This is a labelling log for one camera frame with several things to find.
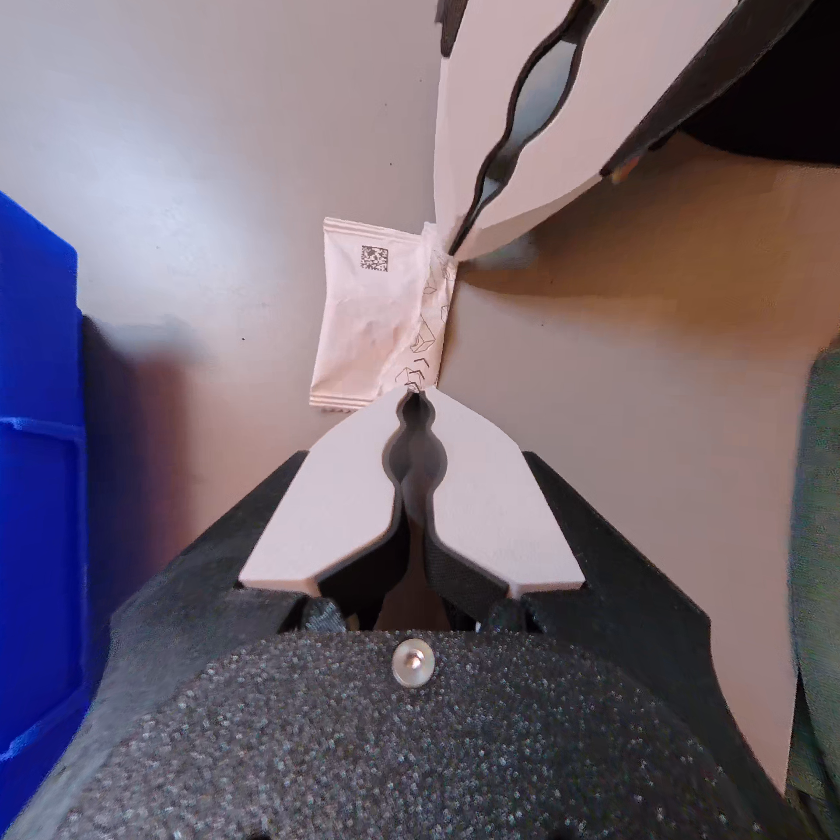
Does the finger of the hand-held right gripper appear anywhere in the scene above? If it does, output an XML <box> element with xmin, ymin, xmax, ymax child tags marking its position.
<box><xmin>434</xmin><ymin>0</ymin><xmax>578</xmax><ymax>257</ymax></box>
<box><xmin>453</xmin><ymin>0</ymin><xmax>739</xmax><ymax>261</ymax></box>

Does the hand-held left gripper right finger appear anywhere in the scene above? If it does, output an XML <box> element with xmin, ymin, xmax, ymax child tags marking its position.
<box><xmin>420</xmin><ymin>389</ymin><xmax>586</xmax><ymax>598</ymax></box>

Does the blue plastic bin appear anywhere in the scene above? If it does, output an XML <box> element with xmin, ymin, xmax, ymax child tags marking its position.
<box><xmin>0</xmin><ymin>191</ymin><xmax>90</xmax><ymax>802</ymax></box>

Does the small numbered paper bag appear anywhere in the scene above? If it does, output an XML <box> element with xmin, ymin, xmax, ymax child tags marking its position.
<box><xmin>309</xmin><ymin>217</ymin><xmax>460</xmax><ymax>410</ymax></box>

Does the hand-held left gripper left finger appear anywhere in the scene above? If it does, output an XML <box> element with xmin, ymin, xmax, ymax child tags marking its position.
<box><xmin>241</xmin><ymin>390</ymin><xmax>418</xmax><ymax>594</ymax></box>

